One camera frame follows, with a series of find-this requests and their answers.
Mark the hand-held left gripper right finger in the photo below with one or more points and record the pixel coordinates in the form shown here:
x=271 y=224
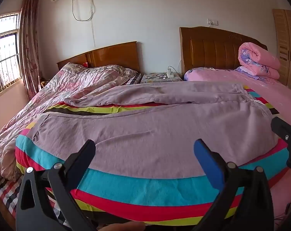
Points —
x=208 y=163

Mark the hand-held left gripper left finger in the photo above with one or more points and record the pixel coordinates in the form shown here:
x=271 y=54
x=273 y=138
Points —
x=84 y=156

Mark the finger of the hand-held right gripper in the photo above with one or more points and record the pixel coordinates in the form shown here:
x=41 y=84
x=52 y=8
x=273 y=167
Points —
x=284 y=128

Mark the lilac pants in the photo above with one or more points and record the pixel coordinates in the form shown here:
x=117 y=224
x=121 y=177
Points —
x=148 y=130

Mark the person's left hand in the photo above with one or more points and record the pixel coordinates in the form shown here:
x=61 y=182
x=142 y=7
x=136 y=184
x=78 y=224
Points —
x=121 y=227

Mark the pink bed sheet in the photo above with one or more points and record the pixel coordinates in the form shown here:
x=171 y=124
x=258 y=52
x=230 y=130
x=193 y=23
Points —
x=268 y=89

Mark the colourful striped blanket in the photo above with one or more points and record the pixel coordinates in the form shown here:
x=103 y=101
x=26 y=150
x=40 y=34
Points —
x=135 y=187

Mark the purple floral pillow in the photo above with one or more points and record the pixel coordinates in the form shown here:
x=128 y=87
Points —
x=246 y=71

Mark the wooden wardrobe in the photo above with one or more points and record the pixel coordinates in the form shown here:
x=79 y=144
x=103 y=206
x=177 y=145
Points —
x=287 y=48

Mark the rolled pink floral quilt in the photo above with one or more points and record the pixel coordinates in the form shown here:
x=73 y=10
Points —
x=258 y=57

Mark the plaid bed sheet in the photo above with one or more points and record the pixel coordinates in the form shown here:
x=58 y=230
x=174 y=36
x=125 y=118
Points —
x=5 y=192

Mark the plaid pillow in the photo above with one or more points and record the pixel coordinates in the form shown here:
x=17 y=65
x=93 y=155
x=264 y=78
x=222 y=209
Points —
x=133 y=79

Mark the small red object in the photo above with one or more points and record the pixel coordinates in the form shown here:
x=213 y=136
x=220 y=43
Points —
x=85 y=64

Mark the nightstand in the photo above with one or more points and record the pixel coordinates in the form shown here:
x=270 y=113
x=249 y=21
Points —
x=157 y=80

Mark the white power strip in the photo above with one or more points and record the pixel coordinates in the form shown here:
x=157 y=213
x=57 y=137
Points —
x=170 y=73

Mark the plain wooden headboard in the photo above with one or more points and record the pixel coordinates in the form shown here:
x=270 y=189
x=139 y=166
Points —
x=107 y=55

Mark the panelled wooden headboard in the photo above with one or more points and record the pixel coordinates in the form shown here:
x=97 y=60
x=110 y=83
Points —
x=213 y=50

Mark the red patterned curtain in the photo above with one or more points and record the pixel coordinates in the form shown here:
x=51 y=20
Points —
x=31 y=48

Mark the white air conditioner pipe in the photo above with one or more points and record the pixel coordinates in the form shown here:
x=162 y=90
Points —
x=93 y=28

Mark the barred window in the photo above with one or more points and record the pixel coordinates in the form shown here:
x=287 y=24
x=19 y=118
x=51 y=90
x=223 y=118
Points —
x=5 y=53

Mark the white wall socket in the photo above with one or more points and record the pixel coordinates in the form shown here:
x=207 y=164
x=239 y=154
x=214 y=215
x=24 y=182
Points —
x=212 y=22

